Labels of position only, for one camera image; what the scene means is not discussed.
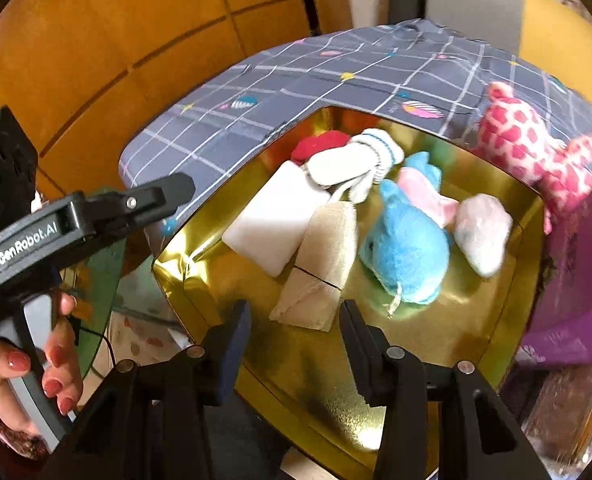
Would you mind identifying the blue plush toy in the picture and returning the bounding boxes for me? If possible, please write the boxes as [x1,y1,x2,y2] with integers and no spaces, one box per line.
[358,175,452,318]

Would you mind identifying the white striped sock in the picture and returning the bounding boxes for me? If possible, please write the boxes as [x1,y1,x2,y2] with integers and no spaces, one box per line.
[306,128,406,204]

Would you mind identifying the white sponge block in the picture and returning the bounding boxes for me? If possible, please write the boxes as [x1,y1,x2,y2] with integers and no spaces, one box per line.
[221,160,332,278]

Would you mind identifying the wooden wardrobe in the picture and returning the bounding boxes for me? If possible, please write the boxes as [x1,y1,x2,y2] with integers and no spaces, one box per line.
[0,0,357,221]

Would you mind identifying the person's left hand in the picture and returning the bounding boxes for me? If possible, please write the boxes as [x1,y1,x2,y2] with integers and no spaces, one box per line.
[0,292,84,436]

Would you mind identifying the pink spotted plush toy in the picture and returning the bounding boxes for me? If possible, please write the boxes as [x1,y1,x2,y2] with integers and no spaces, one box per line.
[476,81,592,233]

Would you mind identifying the purple carton box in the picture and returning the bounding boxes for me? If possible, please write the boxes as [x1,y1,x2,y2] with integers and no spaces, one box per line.
[518,190,592,368]

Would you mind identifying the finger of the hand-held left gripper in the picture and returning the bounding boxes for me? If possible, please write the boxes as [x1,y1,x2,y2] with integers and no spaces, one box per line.
[70,172,197,237]

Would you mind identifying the gold tin box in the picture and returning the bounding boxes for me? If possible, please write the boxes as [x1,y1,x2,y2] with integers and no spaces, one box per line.
[151,105,552,478]

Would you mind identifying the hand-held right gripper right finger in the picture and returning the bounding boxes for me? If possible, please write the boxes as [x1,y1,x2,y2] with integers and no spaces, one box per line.
[340,300,552,480]

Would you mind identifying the beige cloth pouch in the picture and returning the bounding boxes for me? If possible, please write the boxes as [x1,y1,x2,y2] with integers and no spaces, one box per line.
[268,201,359,332]

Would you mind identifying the blue checked tablecloth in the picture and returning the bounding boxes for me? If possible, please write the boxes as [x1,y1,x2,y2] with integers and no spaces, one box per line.
[118,19,592,246]

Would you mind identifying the black cable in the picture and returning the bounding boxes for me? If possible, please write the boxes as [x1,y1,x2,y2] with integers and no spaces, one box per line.
[68,315,114,371]

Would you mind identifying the grey yellow blue chair backrest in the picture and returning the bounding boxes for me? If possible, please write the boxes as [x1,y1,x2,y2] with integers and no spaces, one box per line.
[423,0,592,111]

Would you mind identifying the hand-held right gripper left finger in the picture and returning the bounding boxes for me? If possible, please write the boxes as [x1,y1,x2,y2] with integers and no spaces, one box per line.
[41,300,253,480]

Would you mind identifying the red plush item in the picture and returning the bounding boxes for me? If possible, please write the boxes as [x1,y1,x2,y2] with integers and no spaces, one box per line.
[291,130,352,166]

